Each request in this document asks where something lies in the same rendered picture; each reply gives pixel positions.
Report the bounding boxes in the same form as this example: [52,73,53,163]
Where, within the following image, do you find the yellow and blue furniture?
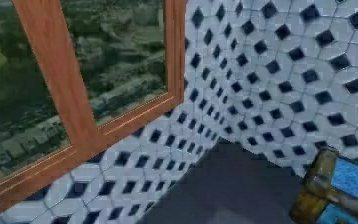
[289,148,358,224]

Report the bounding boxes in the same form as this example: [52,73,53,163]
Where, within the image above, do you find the wooden framed window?
[0,0,187,219]

